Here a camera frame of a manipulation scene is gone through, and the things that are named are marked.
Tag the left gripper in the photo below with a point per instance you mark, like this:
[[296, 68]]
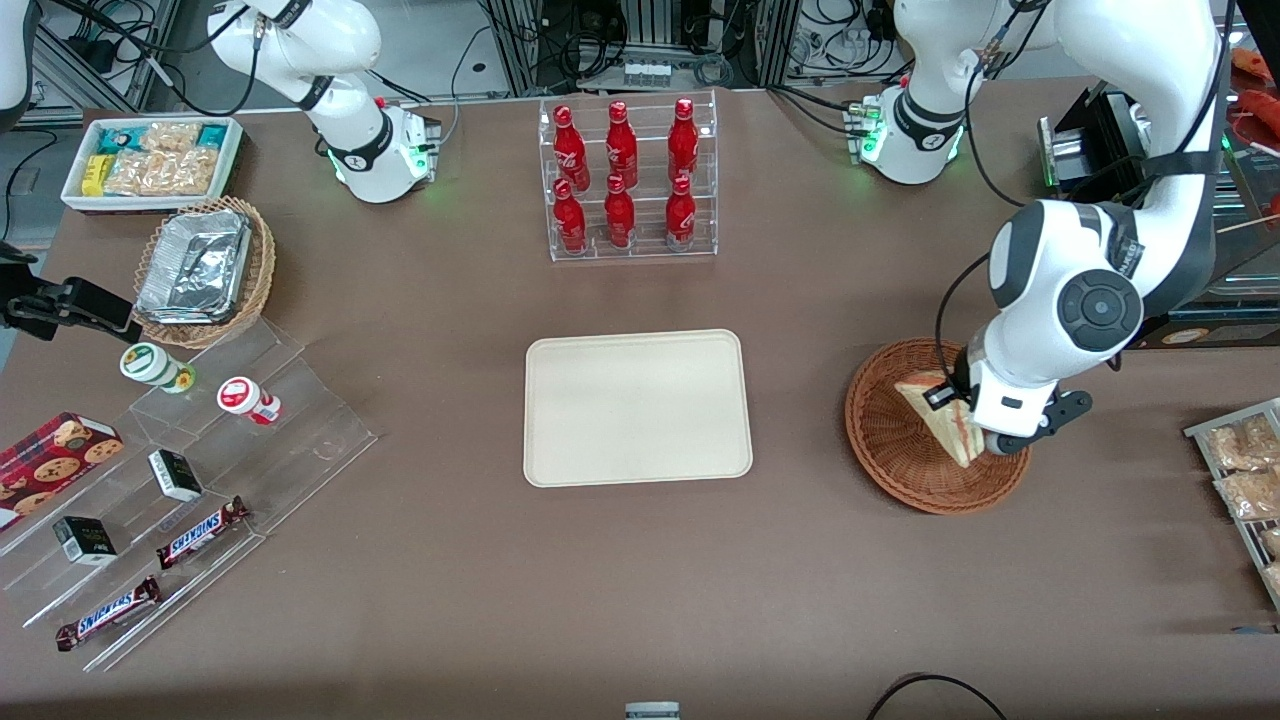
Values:
[[958, 390]]

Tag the triangular sandwich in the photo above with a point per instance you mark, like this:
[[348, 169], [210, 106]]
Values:
[[945, 437]]

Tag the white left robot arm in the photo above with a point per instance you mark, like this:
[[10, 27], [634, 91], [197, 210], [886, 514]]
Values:
[[1090, 300]]

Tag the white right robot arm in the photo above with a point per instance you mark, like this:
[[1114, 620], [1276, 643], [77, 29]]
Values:
[[345, 110]]

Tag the brown round wicker basket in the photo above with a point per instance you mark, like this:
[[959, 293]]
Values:
[[890, 450]]

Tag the silver foil tray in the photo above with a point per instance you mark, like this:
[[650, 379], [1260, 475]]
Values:
[[195, 265]]

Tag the tan wicker basket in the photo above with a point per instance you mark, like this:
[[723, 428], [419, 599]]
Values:
[[262, 260]]

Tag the beige rectangular tray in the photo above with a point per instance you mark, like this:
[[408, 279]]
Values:
[[636, 408]]

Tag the green lid yogurt bottle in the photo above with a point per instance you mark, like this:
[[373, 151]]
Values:
[[150, 365]]

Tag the white rectangular snack bin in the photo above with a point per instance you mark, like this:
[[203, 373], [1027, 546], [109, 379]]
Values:
[[75, 200]]

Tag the yellow snack packet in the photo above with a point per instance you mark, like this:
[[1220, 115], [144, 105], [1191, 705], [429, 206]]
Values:
[[94, 175]]

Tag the clear bag of crackers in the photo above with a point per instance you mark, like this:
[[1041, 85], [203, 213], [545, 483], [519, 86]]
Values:
[[160, 173], [170, 134]]

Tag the red plaid cookie box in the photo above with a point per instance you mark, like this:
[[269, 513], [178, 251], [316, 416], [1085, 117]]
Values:
[[50, 465]]

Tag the red lid yogurt bottle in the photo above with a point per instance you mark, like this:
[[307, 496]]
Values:
[[240, 396]]

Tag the teal snack packet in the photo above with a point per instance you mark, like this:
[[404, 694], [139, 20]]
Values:
[[212, 136], [116, 140]]

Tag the small black box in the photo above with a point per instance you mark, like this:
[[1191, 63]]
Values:
[[85, 540], [175, 475]]

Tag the clear acrylic stepped display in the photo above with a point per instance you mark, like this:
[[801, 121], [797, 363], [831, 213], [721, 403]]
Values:
[[300, 440]]

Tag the Snickers chocolate bar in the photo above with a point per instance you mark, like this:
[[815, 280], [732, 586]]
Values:
[[108, 613], [200, 533]]

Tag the clear bag of fried snacks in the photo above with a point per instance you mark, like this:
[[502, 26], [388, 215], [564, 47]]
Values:
[[1250, 495], [1240, 445]]

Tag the black countertop appliance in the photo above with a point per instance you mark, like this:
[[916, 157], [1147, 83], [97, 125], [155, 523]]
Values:
[[1100, 130]]

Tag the red cola bottle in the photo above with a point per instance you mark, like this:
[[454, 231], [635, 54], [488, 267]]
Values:
[[570, 222], [570, 150], [621, 145], [683, 140], [680, 218], [619, 218]]

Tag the clear acrylic bottle rack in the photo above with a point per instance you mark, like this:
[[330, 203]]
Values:
[[645, 245]]

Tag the small grey box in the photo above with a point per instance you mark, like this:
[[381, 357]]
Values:
[[652, 712]]

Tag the aluminium frame rack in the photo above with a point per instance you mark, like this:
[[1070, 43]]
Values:
[[650, 40]]

